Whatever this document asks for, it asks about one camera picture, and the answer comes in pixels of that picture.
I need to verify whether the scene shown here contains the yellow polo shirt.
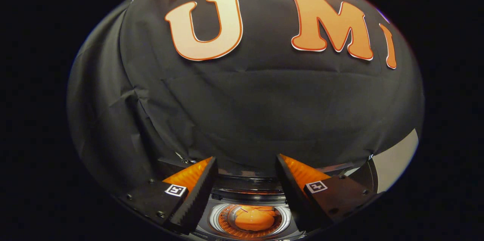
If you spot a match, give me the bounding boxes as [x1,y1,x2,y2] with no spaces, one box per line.
[234,205,278,232]

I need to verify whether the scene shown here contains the dark glass washing machine lid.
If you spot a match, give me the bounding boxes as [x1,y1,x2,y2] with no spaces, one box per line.
[157,157,377,196]

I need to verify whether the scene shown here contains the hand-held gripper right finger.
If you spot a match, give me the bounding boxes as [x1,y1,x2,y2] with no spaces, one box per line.
[275,154,383,233]

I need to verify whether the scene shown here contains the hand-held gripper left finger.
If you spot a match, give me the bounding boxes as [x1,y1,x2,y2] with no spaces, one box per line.
[116,156,219,235]

